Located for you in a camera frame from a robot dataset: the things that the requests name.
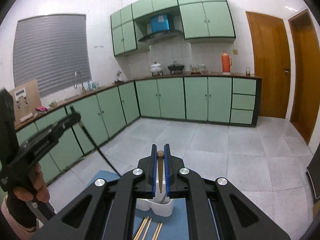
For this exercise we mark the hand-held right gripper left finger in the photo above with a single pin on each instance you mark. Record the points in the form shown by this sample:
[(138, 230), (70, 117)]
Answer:
[(154, 175)]

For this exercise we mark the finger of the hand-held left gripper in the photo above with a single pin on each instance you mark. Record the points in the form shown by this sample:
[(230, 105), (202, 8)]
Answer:
[(74, 118)]

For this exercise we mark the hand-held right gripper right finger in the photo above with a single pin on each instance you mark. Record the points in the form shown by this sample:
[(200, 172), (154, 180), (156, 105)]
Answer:
[(167, 175)]

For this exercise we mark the white utensil holder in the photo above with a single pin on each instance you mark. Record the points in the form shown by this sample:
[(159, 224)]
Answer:
[(160, 208)]

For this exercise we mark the dark long chopstick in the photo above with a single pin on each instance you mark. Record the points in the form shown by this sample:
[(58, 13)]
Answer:
[(100, 148)]

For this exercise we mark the person's left forearm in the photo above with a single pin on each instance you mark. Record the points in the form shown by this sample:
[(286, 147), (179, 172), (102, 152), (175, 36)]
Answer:
[(17, 212)]

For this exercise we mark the person's left hand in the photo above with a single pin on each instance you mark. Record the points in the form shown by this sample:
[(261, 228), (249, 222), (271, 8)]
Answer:
[(37, 185)]

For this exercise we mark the small green plant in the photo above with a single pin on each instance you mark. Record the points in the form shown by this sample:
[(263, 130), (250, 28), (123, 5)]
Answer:
[(53, 103)]

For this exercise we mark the pink cloth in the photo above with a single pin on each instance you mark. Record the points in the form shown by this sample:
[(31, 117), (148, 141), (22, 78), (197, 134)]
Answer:
[(41, 109)]

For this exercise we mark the chrome kitchen faucet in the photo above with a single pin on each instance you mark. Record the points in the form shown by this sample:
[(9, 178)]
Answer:
[(80, 81)]

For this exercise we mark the clear bottles by sink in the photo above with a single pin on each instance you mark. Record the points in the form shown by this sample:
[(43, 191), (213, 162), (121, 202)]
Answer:
[(92, 85)]

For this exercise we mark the brown cardboard panel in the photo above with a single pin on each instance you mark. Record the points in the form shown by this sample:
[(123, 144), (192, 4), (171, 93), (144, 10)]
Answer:
[(31, 92)]

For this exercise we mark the blue table mat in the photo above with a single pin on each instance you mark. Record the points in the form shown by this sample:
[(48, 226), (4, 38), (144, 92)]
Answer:
[(175, 227)]

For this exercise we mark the light wooden chopstick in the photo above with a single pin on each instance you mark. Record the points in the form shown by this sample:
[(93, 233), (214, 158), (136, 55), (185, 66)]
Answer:
[(159, 231), (146, 228), (140, 228), (156, 231)]

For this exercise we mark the grey metal bar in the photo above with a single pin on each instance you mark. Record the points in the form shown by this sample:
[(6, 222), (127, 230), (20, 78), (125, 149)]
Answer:
[(41, 212)]

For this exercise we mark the grey window blind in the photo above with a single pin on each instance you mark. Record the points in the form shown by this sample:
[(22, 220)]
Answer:
[(50, 55)]

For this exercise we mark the green base cabinets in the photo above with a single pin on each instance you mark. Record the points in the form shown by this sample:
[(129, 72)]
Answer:
[(170, 97)]

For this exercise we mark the white lidded pot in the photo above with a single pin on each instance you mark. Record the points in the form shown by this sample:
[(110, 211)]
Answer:
[(156, 68)]

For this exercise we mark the black cooking pot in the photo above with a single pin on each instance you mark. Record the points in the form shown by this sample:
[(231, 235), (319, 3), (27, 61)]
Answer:
[(175, 68)]

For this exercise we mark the row of glass jars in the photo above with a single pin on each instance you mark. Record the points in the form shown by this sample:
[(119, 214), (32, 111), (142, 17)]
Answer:
[(198, 68)]

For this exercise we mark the orange thermos flask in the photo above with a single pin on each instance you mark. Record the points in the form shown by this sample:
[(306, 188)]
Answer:
[(226, 62)]

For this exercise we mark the range hood with blue film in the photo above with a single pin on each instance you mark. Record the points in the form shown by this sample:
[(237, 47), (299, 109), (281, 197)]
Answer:
[(161, 23)]

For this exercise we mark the small glass jar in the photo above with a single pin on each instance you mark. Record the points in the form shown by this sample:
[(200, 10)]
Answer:
[(247, 71)]

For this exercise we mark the dark chair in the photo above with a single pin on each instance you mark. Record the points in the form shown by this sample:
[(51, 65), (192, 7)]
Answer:
[(314, 180)]

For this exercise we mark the plain wooden door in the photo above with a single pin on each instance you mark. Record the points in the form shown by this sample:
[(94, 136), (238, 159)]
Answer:
[(306, 75)]

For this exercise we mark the ceiling light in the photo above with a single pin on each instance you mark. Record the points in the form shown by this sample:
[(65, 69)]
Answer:
[(291, 8)]

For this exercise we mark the green wall cabinets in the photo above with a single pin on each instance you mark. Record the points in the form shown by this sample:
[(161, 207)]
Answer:
[(207, 17)]

